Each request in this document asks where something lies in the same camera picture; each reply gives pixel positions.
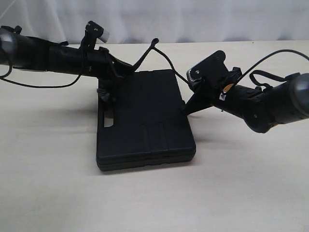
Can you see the black plastic carrying case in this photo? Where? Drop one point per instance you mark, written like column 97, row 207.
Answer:
column 148, row 125

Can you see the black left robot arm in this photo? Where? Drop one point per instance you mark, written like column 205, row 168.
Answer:
column 35, row 54

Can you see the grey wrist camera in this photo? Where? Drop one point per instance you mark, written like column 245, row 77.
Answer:
column 96, row 31
column 207, row 66

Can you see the white backdrop curtain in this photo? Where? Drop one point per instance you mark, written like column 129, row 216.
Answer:
column 171, row 21

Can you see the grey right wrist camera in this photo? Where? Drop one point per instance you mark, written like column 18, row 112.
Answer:
column 207, row 66

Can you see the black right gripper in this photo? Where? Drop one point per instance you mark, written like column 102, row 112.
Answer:
column 208, row 85

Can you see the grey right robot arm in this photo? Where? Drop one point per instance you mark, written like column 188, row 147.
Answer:
column 274, row 100

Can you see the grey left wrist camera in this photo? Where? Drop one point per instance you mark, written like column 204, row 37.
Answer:
column 96, row 31

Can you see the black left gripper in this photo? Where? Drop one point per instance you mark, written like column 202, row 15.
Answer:
column 101, row 64

